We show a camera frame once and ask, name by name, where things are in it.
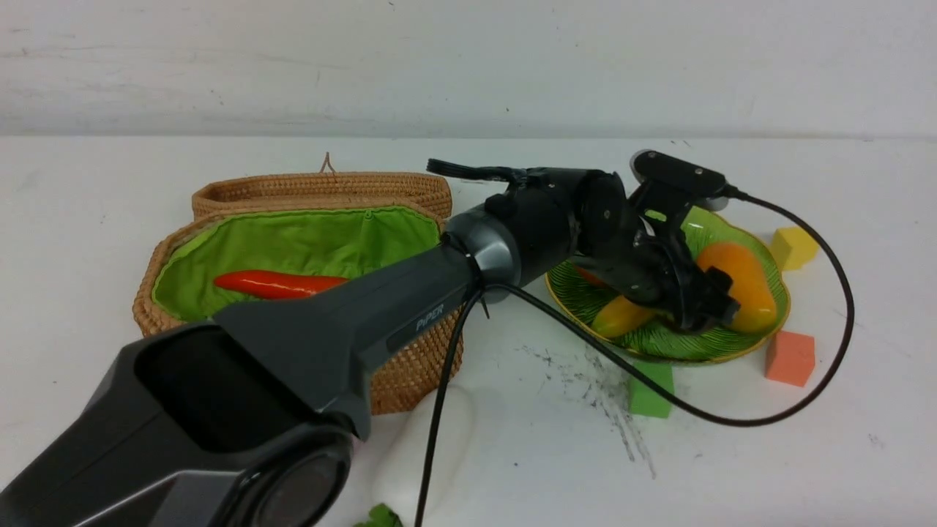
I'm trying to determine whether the black cable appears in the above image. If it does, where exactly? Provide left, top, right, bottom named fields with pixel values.
left=414, top=187, right=856, bottom=527

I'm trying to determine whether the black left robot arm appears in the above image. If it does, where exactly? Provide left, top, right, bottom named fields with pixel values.
left=2, top=151, right=739, bottom=526

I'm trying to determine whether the orange foam cube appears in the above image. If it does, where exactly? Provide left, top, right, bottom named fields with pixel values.
left=764, top=331, right=816, bottom=387

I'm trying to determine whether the yellow foam cube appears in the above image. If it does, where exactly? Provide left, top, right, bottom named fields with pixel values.
left=769, top=226, right=820, bottom=272

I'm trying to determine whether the yellow orange mango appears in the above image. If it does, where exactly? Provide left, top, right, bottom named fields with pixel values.
left=696, top=242, right=777, bottom=334

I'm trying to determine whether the woven wicker basket lid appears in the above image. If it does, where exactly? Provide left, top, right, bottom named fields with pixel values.
left=191, top=154, right=454, bottom=220

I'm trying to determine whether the green leaf-shaped plate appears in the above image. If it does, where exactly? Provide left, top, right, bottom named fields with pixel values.
left=545, top=208, right=791, bottom=365

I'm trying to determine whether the yellow banana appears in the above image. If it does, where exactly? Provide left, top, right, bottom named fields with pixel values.
left=590, top=296, right=656, bottom=340

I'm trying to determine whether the white radish with leaves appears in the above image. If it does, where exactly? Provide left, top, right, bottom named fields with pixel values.
left=321, top=386, right=478, bottom=526

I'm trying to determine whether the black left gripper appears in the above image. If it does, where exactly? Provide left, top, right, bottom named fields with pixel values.
left=578, top=212, right=740, bottom=334

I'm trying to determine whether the green foam cube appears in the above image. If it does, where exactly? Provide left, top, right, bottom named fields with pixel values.
left=628, top=362, right=675, bottom=419

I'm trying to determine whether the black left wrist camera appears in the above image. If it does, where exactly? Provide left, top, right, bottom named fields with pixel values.
left=630, top=149, right=729, bottom=212

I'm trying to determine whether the orange carrot with leaves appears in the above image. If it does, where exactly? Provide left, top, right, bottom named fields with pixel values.
left=213, top=269, right=348, bottom=300

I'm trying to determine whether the orange persimmon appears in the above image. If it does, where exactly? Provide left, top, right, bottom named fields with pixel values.
left=573, top=266, right=607, bottom=288

